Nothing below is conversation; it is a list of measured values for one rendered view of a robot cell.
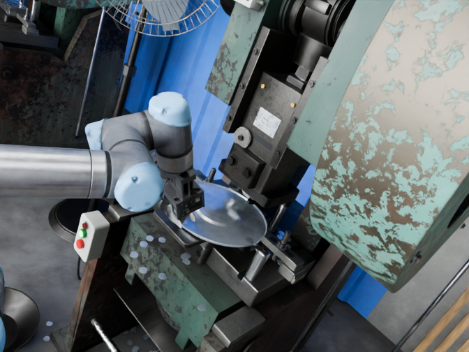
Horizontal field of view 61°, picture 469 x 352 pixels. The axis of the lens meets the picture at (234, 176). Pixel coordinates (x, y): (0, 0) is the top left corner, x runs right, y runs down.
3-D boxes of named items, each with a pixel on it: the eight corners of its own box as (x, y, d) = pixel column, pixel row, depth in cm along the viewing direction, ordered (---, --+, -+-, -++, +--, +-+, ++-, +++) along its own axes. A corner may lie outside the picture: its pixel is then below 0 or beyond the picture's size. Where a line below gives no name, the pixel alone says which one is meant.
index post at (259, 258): (251, 282, 103) (266, 254, 99) (243, 274, 105) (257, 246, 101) (257, 279, 106) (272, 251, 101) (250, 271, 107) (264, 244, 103)
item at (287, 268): (292, 284, 109) (309, 256, 104) (249, 245, 117) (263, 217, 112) (303, 278, 113) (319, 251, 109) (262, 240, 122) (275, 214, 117)
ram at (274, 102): (250, 198, 102) (301, 91, 89) (212, 165, 109) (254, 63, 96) (287, 188, 115) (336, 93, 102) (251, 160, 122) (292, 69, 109)
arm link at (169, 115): (139, 94, 75) (182, 85, 77) (146, 140, 82) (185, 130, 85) (150, 116, 70) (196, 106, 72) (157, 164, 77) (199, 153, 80)
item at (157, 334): (191, 392, 115) (192, 392, 115) (113, 289, 136) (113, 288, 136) (274, 332, 147) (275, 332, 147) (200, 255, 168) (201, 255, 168)
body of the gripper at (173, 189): (176, 223, 88) (172, 184, 80) (158, 200, 93) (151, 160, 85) (206, 208, 91) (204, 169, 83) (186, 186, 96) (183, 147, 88)
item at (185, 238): (169, 284, 100) (187, 244, 94) (139, 248, 107) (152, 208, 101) (234, 257, 119) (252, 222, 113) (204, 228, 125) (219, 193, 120)
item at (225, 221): (144, 191, 107) (145, 188, 107) (218, 177, 129) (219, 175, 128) (215, 260, 92) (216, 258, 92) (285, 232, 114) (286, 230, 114)
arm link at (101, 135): (89, 147, 65) (155, 131, 68) (80, 115, 73) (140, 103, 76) (100, 184, 70) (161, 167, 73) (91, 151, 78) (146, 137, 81)
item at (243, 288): (249, 309, 104) (258, 292, 101) (150, 205, 126) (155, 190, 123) (308, 273, 126) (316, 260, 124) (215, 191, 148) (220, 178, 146)
